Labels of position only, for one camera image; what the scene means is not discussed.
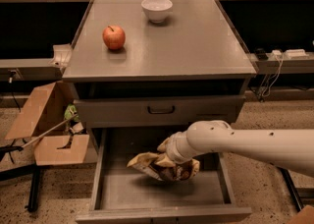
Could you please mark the red apple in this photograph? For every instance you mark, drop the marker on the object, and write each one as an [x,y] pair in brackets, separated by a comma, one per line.
[114,37]

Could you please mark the green crumpled packaging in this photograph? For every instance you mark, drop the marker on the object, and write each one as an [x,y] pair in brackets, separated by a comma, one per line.
[71,113]

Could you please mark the open cardboard box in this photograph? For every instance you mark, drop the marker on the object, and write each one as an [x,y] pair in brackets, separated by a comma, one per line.
[45,108]

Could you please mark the white rod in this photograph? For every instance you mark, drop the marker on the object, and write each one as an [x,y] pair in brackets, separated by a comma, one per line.
[48,132]

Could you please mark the black metal floor stand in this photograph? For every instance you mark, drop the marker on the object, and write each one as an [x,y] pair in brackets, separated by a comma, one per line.
[31,169]

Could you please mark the brown chip bag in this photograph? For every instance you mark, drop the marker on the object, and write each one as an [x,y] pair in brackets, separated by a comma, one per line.
[144,163]

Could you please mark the white ceramic bowl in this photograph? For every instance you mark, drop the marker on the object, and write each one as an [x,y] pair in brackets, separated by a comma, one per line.
[156,11]

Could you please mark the grey top drawer black handle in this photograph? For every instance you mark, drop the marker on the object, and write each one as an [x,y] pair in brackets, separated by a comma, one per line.
[158,111]

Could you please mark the open grey middle drawer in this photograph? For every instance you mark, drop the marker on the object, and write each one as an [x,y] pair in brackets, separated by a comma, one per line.
[122,195]

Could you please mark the black bar on floor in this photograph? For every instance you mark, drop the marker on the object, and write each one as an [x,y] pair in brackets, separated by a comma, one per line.
[300,196]

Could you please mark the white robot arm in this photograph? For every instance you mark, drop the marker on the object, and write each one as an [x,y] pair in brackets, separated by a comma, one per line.
[288,149]

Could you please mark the white power strip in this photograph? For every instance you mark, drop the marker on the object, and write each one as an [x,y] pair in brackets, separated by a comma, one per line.
[290,54]

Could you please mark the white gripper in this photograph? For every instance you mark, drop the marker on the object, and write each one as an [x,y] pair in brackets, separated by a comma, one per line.
[172,150]

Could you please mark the grey metal drawer cabinet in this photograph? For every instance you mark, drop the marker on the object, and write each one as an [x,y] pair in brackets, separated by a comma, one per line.
[193,53]

